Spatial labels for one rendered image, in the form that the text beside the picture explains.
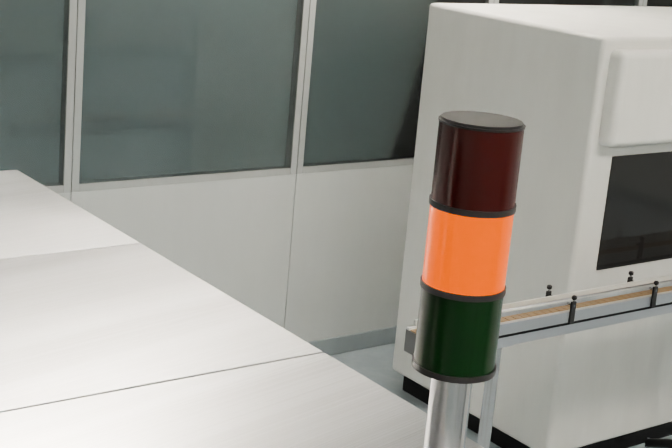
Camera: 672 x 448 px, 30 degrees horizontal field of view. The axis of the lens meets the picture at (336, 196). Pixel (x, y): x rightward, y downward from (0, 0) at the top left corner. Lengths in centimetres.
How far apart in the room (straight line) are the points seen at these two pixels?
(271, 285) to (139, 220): 88
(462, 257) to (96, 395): 33
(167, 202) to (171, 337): 492
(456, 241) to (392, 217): 606
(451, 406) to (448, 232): 11
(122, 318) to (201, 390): 16
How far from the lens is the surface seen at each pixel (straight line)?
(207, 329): 107
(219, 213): 612
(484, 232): 71
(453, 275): 72
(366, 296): 682
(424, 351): 74
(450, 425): 76
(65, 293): 114
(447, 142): 71
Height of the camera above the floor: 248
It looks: 14 degrees down
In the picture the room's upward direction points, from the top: 5 degrees clockwise
